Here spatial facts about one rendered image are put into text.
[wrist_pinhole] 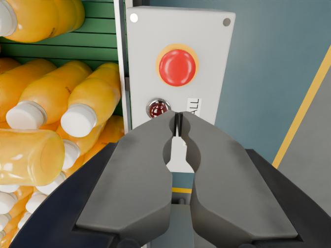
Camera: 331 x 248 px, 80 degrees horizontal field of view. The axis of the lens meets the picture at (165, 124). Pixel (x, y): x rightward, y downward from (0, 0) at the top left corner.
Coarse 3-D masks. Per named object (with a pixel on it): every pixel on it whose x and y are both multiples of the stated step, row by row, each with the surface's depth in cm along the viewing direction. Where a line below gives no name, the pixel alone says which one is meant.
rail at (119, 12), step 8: (120, 0) 28; (120, 8) 29; (120, 16) 29; (120, 24) 29; (120, 32) 30; (120, 40) 30; (120, 48) 31; (120, 56) 32; (120, 64) 32; (120, 72) 33; (120, 80) 34; (128, 96) 38; (128, 104) 38; (128, 112) 38; (128, 120) 39; (128, 128) 39
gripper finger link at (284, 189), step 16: (256, 160) 8; (272, 176) 7; (272, 192) 7; (288, 192) 7; (288, 208) 6; (304, 208) 6; (320, 208) 6; (304, 224) 6; (320, 224) 6; (272, 240) 6; (288, 240) 6; (304, 240) 5; (320, 240) 5
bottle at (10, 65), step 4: (0, 60) 38; (4, 60) 38; (8, 60) 39; (12, 60) 39; (0, 64) 37; (4, 64) 37; (8, 64) 38; (12, 64) 39; (16, 64) 39; (20, 64) 40; (0, 68) 36; (4, 68) 37; (8, 68) 37; (0, 72) 36
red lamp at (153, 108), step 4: (152, 104) 22; (156, 104) 22; (160, 104) 22; (164, 104) 22; (152, 108) 22; (156, 108) 22; (160, 108) 22; (164, 108) 22; (152, 112) 22; (156, 112) 22; (160, 112) 22; (164, 112) 22; (152, 116) 22; (156, 116) 22
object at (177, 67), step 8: (168, 56) 19; (176, 56) 19; (184, 56) 19; (160, 64) 19; (168, 64) 19; (176, 64) 19; (184, 64) 19; (192, 64) 19; (160, 72) 20; (168, 72) 19; (176, 72) 19; (184, 72) 19; (192, 72) 19; (168, 80) 20; (176, 80) 20; (184, 80) 20
